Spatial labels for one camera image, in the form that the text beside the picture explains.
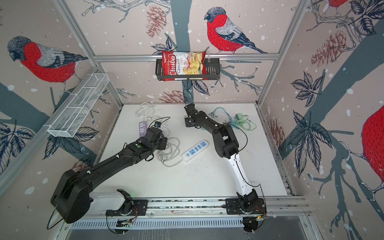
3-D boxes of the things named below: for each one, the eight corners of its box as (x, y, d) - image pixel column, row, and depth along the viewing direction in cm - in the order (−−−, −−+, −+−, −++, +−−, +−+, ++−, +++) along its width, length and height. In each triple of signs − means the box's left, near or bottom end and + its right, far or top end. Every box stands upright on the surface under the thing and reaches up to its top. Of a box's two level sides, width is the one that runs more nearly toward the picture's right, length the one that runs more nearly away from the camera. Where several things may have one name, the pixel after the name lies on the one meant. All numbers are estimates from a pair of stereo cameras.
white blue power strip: (183, 161, 91) (183, 159, 89) (180, 157, 93) (180, 155, 91) (209, 144, 99) (209, 142, 97) (206, 141, 100) (206, 139, 98)
